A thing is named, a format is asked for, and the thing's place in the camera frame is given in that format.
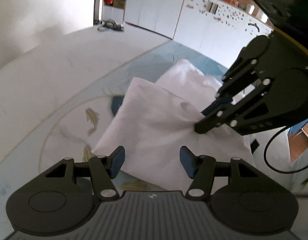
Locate white printed t-shirt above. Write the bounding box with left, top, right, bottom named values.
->
left=93, top=60, right=254, bottom=191

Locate white cabinet row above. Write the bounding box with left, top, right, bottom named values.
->
left=101, top=0, right=274, bottom=68

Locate black coiled cable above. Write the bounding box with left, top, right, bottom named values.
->
left=97, top=18, right=125, bottom=33

